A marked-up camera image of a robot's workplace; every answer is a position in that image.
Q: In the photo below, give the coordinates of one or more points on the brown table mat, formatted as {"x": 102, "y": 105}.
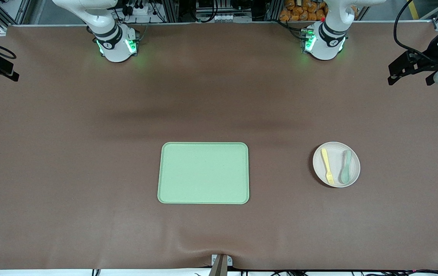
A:
{"x": 88, "y": 191}

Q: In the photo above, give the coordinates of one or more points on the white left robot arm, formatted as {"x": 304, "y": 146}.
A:
{"x": 324, "y": 46}

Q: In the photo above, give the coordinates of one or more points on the green plastic spoon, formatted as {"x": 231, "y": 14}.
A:
{"x": 345, "y": 176}

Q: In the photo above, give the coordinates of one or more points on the beige round plate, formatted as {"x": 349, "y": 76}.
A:
{"x": 336, "y": 153}

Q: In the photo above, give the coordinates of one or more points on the yellow plastic fork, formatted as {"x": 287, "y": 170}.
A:
{"x": 326, "y": 161}

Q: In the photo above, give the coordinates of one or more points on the light green rectangular tray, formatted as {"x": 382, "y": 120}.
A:
{"x": 180, "y": 172}

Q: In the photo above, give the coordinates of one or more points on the orange round objects pile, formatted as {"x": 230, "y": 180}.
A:
{"x": 299, "y": 11}

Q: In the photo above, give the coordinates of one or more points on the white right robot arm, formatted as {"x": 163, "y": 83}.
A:
{"x": 115, "y": 48}

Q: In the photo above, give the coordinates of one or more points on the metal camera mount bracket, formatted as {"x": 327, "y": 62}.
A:
{"x": 221, "y": 264}

